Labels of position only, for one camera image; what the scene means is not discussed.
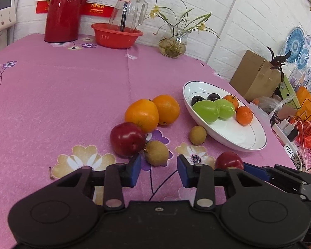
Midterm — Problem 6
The small blue patterned paper doily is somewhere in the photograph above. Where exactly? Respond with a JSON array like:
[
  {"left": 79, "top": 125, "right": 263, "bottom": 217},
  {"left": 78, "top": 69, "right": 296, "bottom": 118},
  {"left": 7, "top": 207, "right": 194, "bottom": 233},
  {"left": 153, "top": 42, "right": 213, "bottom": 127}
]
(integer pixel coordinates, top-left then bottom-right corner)
[{"left": 298, "top": 48, "right": 311, "bottom": 69}]

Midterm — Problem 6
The dark red leafy plant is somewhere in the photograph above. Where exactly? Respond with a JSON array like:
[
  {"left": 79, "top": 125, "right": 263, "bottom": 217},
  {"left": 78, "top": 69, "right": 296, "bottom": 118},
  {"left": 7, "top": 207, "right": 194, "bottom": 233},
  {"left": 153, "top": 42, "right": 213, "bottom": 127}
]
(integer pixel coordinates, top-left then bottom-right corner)
[{"left": 266, "top": 46, "right": 292, "bottom": 83}]

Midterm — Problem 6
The black stick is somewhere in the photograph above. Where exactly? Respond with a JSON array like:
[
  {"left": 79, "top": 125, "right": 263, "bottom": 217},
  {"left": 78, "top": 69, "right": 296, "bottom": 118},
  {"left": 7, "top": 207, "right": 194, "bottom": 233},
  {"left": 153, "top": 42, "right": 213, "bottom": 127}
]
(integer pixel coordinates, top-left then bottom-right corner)
[{"left": 120, "top": 0, "right": 131, "bottom": 32}]

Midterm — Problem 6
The green plant with yellow flowers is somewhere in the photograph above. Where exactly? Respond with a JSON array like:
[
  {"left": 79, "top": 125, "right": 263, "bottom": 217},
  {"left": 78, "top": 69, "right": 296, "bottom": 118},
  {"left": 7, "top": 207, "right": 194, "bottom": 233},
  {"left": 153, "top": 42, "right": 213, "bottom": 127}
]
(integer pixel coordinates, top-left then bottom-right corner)
[{"left": 145, "top": 0, "right": 221, "bottom": 40}]

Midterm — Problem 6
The red apple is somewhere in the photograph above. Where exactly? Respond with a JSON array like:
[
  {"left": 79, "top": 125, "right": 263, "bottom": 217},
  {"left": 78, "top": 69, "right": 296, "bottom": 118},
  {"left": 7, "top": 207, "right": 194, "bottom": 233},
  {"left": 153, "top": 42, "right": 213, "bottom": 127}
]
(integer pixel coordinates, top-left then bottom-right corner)
[
  {"left": 110, "top": 122, "right": 147, "bottom": 157},
  {"left": 215, "top": 151, "right": 244, "bottom": 170}
]

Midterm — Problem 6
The white plate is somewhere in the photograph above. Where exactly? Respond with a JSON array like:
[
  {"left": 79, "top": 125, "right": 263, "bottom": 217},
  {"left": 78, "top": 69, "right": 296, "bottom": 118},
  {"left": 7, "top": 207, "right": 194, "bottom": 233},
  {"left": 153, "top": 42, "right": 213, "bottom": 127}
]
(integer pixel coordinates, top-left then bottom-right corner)
[{"left": 182, "top": 81, "right": 267, "bottom": 153}]

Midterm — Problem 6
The green mango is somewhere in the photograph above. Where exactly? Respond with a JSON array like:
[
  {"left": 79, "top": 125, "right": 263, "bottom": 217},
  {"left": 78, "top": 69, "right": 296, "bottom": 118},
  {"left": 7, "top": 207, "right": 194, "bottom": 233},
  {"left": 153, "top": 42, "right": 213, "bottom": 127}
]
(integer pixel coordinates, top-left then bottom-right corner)
[
  {"left": 215, "top": 99, "right": 235, "bottom": 120},
  {"left": 192, "top": 100, "right": 219, "bottom": 124}
]

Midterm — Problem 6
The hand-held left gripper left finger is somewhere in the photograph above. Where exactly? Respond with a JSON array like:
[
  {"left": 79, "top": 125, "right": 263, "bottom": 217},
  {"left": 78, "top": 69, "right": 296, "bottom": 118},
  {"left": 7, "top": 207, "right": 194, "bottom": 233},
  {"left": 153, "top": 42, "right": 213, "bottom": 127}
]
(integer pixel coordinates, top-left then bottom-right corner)
[{"left": 56, "top": 154, "right": 142, "bottom": 211}]

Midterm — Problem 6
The cardboard box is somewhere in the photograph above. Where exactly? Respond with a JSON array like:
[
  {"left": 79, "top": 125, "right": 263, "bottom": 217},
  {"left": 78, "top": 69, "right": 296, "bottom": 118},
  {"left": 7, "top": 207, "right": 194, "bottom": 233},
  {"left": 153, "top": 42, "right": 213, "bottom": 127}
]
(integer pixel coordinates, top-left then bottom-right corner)
[{"left": 229, "top": 50, "right": 282, "bottom": 102}]

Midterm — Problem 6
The red plastic bag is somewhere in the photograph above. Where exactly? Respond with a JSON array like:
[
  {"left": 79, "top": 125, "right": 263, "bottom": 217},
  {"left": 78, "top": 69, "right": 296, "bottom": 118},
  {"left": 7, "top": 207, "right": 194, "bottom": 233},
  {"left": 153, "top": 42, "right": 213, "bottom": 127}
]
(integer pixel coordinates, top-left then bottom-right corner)
[{"left": 299, "top": 127, "right": 311, "bottom": 148}]

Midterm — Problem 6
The glass vase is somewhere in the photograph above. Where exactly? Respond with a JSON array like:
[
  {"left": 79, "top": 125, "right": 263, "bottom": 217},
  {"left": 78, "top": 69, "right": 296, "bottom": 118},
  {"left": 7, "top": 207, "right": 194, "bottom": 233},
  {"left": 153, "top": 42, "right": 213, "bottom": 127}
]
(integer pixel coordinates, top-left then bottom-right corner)
[{"left": 159, "top": 26, "right": 188, "bottom": 58}]

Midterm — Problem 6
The orange paper bag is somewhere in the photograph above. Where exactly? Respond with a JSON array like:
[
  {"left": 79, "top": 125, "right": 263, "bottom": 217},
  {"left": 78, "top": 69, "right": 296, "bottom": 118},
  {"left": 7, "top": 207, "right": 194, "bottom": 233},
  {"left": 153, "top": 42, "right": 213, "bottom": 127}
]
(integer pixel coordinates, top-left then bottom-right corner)
[{"left": 295, "top": 86, "right": 311, "bottom": 121}]

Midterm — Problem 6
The glass pitcher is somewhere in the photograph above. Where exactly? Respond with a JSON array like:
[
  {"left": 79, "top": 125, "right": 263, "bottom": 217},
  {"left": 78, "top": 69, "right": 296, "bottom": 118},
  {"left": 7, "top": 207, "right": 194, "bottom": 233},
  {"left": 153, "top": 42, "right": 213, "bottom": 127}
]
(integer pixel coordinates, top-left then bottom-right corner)
[{"left": 108, "top": 0, "right": 149, "bottom": 33}]

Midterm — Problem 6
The brown kiwi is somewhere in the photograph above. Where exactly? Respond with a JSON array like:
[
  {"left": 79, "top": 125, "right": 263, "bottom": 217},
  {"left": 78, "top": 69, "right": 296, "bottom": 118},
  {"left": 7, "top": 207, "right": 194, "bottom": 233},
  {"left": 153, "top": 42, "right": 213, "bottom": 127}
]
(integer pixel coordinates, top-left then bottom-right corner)
[
  {"left": 144, "top": 140, "right": 170, "bottom": 166},
  {"left": 189, "top": 126, "right": 207, "bottom": 146}
]

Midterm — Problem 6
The small mandarin with stem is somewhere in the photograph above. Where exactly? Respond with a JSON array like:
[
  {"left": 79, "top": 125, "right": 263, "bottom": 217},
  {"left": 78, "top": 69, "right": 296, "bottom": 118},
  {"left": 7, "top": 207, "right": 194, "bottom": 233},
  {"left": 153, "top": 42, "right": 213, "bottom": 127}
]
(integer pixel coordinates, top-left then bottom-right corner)
[{"left": 223, "top": 95, "right": 239, "bottom": 110}]

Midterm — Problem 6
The white power strip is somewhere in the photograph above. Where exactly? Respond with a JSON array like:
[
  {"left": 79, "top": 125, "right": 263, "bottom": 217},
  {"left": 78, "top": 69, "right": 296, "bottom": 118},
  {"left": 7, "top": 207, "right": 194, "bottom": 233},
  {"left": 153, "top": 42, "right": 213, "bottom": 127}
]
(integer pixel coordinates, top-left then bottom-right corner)
[{"left": 272, "top": 117, "right": 300, "bottom": 146}]

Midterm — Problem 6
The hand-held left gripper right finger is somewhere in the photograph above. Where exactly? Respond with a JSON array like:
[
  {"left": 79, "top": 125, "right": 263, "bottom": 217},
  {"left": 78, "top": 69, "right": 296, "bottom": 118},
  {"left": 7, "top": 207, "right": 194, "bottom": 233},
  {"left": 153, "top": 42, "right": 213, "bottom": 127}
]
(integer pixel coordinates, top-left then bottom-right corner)
[{"left": 177, "top": 154, "right": 265, "bottom": 210}]

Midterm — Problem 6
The clear plastic bag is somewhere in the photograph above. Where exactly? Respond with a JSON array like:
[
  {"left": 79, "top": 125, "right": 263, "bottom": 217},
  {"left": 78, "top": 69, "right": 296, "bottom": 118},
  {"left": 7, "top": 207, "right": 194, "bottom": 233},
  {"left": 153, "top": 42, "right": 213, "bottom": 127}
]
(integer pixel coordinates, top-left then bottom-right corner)
[{"left": 250, "top": 96, "right": 288, "bottom": 121}]

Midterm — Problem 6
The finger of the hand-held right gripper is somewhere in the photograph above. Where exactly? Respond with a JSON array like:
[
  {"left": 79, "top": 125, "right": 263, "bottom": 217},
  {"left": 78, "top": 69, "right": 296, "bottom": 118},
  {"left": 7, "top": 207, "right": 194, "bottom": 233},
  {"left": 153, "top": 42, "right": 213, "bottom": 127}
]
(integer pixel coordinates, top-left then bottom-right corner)
[{"left": 244, "top": 162, "right": 311, "bottom": 202}]

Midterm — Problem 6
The red thermos jug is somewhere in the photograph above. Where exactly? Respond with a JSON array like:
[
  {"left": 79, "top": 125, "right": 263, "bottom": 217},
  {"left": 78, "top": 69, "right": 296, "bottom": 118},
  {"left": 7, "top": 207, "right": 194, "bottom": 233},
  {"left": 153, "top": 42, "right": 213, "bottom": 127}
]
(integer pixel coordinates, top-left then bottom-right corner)
[{"left": 44, "top": 0, "right": 99, "bottom": 43}]

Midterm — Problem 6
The pink floral tablecloth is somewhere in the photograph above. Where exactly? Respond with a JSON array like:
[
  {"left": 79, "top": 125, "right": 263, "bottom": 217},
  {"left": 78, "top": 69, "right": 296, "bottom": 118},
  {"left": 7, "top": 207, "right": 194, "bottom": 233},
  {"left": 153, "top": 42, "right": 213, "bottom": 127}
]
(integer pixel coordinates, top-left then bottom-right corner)
[{"left": 0, "top": 34, "right": 297, "bottom": 205}]

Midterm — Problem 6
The red plastic basin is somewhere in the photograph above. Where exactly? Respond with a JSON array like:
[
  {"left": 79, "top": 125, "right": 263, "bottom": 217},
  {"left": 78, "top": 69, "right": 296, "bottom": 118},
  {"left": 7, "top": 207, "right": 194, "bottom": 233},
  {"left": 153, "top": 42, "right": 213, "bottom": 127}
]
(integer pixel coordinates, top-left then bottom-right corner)
[{"left": 91, "top": 23, "right": 143, "bottom": 49}]

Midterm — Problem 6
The large orange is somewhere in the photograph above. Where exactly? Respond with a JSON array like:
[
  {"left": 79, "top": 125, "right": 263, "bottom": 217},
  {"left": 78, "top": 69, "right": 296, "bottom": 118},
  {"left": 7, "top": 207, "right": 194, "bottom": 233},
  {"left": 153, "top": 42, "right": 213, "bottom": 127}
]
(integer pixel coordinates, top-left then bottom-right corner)
[
  {"left": 152, "top": 95, "right": 180, "bottom": 125},
  {"left": 125, "top": 99, "right": 159, "bottom": 133}
]

